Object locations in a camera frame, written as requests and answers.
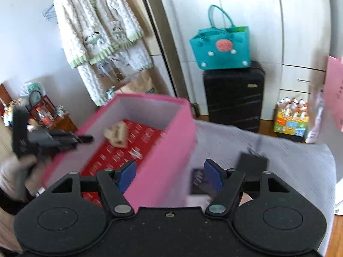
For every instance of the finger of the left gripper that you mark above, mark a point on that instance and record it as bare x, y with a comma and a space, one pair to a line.
85, 138

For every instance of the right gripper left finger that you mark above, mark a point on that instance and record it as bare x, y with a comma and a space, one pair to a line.
113, 184

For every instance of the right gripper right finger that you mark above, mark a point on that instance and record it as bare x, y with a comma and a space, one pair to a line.
227, 185

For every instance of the white charger with label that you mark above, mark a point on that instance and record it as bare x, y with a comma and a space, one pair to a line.
201, 191

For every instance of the beige hair claw clip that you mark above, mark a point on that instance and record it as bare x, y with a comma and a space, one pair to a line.
117, 135

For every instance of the black power adapter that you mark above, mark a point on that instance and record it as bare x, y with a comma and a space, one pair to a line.
252, 164

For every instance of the pink cardboard box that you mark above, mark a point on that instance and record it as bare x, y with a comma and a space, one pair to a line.
162, 178

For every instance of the white gloved left hand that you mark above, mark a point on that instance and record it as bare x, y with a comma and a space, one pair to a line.
21, 176

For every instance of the cluttered wooden nightstand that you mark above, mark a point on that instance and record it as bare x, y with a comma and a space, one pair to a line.
42, 112

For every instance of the brown paper bag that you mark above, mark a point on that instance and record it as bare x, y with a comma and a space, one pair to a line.
140, 82

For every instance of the grey patterned tablecloth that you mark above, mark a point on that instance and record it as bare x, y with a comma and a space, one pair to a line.
309, 169

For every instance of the black suitcase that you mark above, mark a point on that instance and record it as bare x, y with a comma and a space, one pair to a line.
235, 96

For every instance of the colourful drink bottle pack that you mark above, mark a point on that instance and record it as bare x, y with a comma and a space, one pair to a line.
291, 119

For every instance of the white fluffy robe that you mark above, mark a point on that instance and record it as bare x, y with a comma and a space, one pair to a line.
99, 37

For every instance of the teal felt tote bag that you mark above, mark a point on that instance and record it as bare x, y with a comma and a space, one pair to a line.
221, 48

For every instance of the pink paper gift bag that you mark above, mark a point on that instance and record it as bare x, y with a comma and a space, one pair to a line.
333, 89

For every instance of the white wardrobe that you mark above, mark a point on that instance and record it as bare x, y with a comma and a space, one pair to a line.
289, 38

